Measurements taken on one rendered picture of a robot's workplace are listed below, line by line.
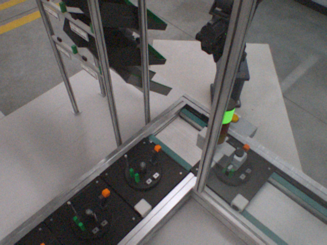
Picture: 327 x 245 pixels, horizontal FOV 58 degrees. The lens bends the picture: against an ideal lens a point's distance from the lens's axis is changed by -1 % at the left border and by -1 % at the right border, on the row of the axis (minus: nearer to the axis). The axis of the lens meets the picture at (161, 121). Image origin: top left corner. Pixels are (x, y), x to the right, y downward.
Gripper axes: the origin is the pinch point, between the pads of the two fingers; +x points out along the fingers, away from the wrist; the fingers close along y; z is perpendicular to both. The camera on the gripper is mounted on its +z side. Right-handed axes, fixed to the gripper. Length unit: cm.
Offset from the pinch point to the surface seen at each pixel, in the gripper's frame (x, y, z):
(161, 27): -11.4, -15.5, 14.5
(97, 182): 28, -4, 59
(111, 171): 28, -5, 53
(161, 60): 3.3, -15.6, 14.5
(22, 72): 125, -198, 18
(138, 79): 8.1, -17.7, 25.0
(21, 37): 125, -249, -10
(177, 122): 33.4, -5.1, 14.0
